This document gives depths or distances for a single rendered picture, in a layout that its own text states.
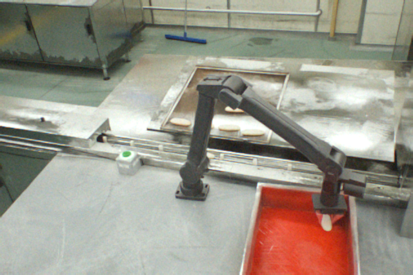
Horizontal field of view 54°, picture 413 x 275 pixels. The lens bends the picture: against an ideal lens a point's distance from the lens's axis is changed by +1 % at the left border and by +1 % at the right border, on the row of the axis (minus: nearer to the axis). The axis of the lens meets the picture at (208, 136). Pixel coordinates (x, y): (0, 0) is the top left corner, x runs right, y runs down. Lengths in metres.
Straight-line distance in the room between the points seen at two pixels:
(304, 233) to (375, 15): 3.73
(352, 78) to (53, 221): 1.45
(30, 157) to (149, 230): 0.87
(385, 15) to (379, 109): 3.07
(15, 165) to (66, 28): 2.46
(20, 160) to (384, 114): 1.70
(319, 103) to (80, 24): 2.98
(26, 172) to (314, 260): 1.47
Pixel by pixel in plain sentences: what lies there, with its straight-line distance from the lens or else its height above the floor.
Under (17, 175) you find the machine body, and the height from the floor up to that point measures 0.61.
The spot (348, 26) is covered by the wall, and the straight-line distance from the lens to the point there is 5.27.
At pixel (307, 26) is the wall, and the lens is 5.30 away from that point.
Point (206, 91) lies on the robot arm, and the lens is 1.24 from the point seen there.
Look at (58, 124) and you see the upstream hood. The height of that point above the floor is 0.92.
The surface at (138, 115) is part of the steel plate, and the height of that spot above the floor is 0.82.
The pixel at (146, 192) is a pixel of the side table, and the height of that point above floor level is 0.82.
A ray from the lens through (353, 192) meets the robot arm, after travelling 1.29.
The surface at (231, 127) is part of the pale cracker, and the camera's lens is 1.78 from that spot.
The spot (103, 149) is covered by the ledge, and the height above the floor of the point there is 0.86.
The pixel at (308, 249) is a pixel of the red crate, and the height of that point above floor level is 0.82.
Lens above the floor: 1.87
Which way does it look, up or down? 34 degrees down
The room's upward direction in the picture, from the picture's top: 4 degrees counter-clockwise
